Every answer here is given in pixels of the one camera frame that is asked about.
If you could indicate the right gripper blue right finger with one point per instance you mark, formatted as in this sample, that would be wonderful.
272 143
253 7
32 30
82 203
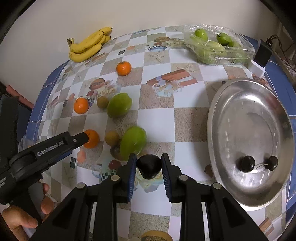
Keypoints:
227 220

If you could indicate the brown round fruit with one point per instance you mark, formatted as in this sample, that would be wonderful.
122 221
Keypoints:
112 138
102 102

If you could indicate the brown kiwi fruit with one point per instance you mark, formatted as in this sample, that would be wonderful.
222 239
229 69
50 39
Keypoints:
115 151

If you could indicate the black and white charger box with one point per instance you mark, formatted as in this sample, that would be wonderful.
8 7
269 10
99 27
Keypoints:
258 62

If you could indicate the person's left hand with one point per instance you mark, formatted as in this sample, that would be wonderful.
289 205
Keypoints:
17 219

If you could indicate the round metal tray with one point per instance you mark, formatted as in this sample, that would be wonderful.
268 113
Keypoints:
246 118

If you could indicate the dark plum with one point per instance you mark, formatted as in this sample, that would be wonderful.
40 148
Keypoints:
271 163
149 166
246 164

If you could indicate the orange tangerine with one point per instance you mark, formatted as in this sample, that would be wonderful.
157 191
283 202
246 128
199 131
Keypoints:
81 105
93 139
123 68

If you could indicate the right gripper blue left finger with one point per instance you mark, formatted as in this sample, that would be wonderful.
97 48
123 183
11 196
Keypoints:
71 219

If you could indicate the clear plastic bag green fruits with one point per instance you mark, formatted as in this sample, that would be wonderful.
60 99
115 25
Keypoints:
216 45

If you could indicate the checkered printed tablecloth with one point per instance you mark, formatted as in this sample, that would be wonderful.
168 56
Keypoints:
171 95

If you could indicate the green mango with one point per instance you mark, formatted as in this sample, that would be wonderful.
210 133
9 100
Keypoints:
133 141
119 105

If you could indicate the yellow banana bunch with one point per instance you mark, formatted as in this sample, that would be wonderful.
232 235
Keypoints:
89 46

